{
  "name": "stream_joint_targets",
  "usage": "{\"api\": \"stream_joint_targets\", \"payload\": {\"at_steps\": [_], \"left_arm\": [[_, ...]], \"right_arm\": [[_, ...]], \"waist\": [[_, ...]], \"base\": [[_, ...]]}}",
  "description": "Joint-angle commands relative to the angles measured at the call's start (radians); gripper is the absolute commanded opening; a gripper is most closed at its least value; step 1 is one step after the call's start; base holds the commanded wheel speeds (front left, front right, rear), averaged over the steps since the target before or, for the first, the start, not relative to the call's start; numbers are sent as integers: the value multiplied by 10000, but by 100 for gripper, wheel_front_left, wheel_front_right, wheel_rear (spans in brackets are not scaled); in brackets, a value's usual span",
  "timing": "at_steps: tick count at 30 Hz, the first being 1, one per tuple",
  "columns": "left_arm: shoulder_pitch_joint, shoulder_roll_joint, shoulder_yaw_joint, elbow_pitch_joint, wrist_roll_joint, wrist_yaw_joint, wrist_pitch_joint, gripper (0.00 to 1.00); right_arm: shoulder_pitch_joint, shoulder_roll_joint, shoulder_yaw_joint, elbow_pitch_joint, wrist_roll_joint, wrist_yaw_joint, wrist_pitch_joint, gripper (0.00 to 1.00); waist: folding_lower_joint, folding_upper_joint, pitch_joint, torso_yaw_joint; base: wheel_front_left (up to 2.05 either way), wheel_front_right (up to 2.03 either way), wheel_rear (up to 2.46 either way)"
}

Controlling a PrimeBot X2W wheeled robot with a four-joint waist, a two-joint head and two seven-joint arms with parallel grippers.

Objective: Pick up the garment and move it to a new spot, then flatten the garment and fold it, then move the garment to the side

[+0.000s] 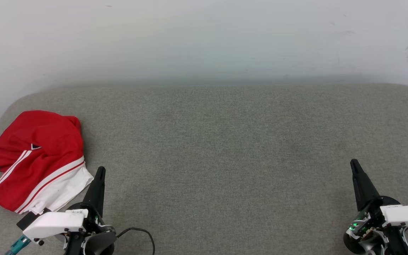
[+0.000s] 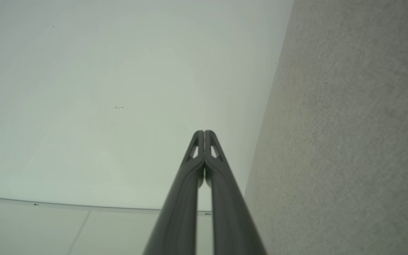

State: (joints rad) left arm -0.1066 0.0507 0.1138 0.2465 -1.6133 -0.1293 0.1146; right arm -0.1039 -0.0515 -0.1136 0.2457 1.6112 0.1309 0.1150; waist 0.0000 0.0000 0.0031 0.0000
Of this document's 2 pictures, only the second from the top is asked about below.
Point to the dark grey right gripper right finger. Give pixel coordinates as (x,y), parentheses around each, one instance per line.
(228,212)

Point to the grey fabric sofa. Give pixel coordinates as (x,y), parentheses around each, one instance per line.
(338,141)

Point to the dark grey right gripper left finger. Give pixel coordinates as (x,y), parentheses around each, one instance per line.
(181,212)

